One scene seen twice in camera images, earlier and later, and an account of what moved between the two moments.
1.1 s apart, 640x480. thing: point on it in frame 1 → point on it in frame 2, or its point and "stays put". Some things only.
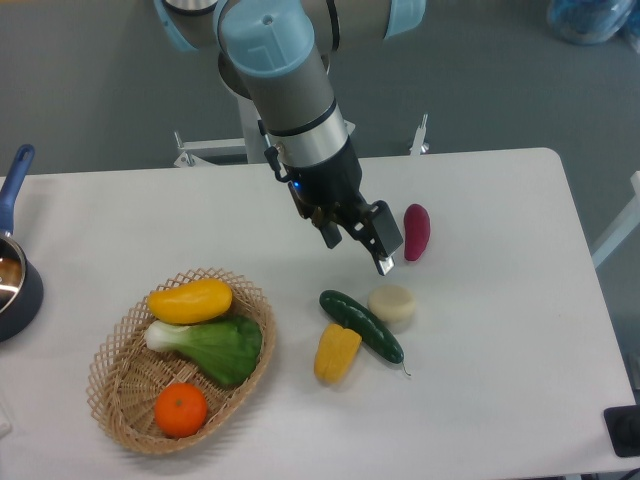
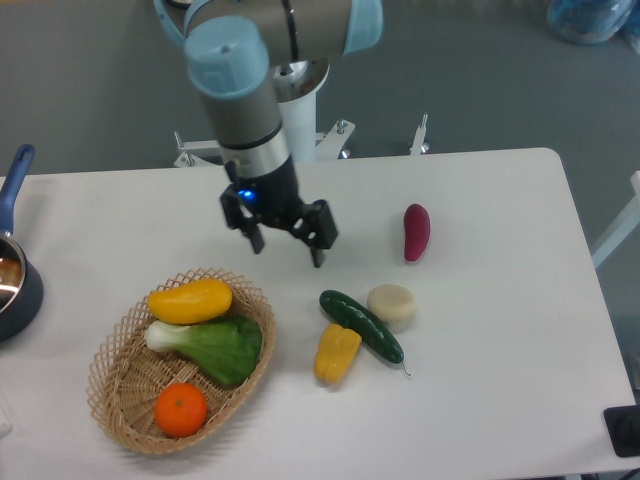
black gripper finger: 331,234 → 256,238
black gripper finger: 377,229 → 317,228
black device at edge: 623,427 stays put
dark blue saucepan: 21,290 stays put
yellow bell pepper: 336,351 stays put
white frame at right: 624,225 stays put
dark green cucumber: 374,333 stays put
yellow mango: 191,301 stays put
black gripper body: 326,191 → 270,199
